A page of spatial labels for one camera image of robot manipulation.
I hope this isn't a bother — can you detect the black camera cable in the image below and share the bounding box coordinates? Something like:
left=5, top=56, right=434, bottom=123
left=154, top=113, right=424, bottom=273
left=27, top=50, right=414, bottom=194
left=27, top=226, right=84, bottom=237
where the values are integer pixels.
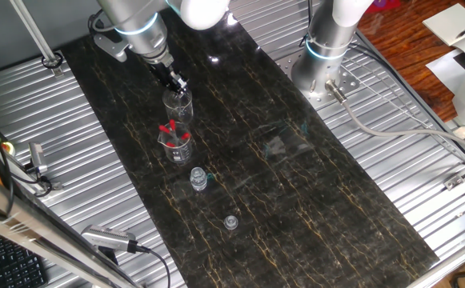
left=130, top=239, right=172, bottom=288

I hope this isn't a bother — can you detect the clear glass beaker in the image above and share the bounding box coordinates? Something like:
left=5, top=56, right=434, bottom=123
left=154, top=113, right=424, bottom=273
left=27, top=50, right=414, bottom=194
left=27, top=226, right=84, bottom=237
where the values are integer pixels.
left=162, top=86, right=194, bottom=126

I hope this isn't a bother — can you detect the silver ribbed camera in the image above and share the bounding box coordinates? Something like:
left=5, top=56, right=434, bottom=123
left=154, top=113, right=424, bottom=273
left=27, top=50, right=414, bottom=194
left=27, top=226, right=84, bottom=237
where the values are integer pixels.
left=80, top=224, right=139, bottom=254

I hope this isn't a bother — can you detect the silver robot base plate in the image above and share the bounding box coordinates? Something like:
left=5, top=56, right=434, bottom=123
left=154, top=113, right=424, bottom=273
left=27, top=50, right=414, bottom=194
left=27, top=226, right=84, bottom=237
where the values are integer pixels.
left=274, top=51, right=361, bottom=111

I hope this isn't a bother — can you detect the clear glass bottle stopper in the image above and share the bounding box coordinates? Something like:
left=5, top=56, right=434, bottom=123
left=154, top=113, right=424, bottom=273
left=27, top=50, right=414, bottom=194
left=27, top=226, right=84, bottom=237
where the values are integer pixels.
left=222, top=214, right=240, bottom=231

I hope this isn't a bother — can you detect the black keyboard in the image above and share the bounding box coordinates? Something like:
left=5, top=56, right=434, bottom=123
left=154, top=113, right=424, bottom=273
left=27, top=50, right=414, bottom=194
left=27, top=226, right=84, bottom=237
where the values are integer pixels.
left=0, top=234, right=50, bottom=288

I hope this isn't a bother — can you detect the small clear glass bottle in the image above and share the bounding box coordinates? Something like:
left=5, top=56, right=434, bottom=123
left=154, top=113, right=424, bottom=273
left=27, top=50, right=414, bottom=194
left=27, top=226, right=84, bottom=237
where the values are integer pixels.
left=189, top=166, right=209, bottom=193

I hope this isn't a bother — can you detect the aluminium pole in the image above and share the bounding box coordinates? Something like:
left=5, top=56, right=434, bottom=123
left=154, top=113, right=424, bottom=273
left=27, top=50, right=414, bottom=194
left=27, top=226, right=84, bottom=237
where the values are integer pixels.
left=10, top=0, right=65, bottom=78

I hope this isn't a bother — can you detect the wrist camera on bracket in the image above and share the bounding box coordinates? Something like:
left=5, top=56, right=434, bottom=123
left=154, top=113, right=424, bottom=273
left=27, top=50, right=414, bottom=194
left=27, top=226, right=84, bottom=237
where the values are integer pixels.
left=87, top=10, right=132, bottom=64

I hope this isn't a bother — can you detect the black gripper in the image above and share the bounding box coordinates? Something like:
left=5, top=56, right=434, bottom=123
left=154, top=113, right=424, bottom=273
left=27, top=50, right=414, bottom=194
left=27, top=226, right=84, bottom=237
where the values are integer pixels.
left=148, top=60, right=189, bottom=97

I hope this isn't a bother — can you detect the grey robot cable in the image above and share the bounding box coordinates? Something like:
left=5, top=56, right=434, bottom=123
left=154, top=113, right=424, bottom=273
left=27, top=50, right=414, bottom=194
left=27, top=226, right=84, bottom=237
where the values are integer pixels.
left=324, top=78, right=465, bottom=159

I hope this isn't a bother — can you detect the glass beaker white print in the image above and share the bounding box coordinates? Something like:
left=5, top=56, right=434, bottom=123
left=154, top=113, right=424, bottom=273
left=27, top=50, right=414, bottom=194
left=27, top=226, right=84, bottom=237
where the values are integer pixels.
left=156, top=118, right=195, bottom=166

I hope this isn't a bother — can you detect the white notebook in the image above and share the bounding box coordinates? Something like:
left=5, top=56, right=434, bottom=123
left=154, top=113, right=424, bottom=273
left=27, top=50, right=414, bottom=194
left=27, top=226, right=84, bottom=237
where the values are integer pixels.
left=422, top=2, right=465, bottom=47

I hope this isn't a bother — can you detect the aluminium frame beam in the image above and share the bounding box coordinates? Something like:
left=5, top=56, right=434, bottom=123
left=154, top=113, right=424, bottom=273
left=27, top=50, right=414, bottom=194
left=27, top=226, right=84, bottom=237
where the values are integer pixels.
left=0, top=166, right=141, bottom=288

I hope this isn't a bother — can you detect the paper with printed marker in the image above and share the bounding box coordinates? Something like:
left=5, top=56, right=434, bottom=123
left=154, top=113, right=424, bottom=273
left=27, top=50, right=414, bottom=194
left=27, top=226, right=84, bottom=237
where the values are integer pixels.
left=424, top=26, right=465, bottom=97

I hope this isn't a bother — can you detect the red purple object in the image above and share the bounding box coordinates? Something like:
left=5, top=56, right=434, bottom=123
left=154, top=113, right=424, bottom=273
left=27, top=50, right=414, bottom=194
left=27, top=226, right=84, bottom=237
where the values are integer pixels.
left=366, top=0, right=402, bottom=15

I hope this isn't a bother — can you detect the black gold veined marble mat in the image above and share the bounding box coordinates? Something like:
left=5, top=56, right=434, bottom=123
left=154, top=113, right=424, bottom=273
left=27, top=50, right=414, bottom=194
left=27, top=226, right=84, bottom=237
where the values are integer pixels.
left=59, top=0, right=441, bottom=288

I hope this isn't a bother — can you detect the yellow ringed button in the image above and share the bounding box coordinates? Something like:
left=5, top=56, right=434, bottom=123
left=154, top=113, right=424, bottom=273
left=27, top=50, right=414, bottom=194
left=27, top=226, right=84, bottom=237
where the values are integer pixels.
left=0, top=142, right=17, bottom=158

